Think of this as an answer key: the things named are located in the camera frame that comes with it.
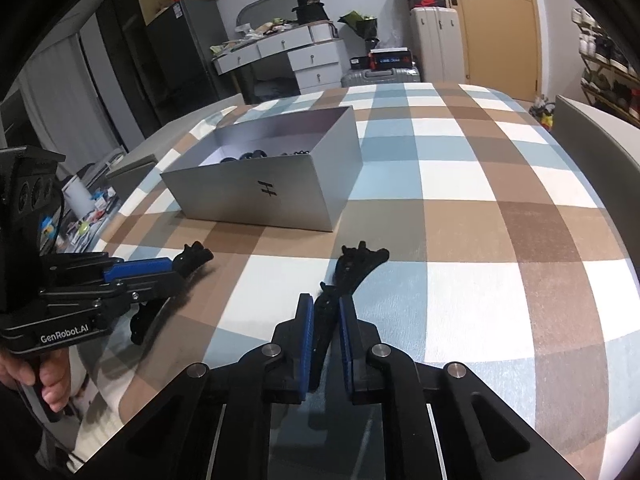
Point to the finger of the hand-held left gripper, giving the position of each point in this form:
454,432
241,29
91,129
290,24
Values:
125,295
137,267

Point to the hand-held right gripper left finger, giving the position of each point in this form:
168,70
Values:
305,340

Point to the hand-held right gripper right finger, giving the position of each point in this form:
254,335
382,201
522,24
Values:
347,345

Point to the black hair claw clip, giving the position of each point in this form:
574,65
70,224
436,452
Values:
195,255
357,260

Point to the silver cardboard box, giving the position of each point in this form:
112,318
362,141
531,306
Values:
250,200

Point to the person's left hand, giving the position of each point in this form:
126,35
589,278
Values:
50,380

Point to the cluttered side table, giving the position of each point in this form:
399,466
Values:
85,225

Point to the white bed end board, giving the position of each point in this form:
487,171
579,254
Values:
135,160
600,130

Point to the checked blanket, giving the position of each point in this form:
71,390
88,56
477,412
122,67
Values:
475,210

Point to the white curtain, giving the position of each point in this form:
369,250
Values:
55,95

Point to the black wardrobe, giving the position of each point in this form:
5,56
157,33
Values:
125,75

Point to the dark grey fridge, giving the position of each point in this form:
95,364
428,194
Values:
185,60

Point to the dresser top clutter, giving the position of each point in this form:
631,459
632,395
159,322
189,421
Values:
245,37

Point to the silver suitcase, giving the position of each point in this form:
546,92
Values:
380,77

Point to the white drawer dresser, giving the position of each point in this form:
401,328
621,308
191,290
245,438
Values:
310,60

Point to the small black box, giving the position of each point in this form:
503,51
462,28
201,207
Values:
359,63

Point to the rounded vanity mirror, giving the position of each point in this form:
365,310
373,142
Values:
265,10

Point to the small yellow object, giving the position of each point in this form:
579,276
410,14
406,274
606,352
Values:
545,115

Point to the white upright suitcase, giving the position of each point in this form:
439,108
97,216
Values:
435,45

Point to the black round tub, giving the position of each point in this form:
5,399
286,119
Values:
310,5

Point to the green bouquet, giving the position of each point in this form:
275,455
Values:
360,22

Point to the wooden door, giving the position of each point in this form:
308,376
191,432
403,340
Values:
500,25

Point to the wooden shoe rack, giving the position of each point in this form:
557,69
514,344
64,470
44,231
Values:
607,80

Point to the row of shoes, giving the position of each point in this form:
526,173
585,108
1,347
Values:
595,45

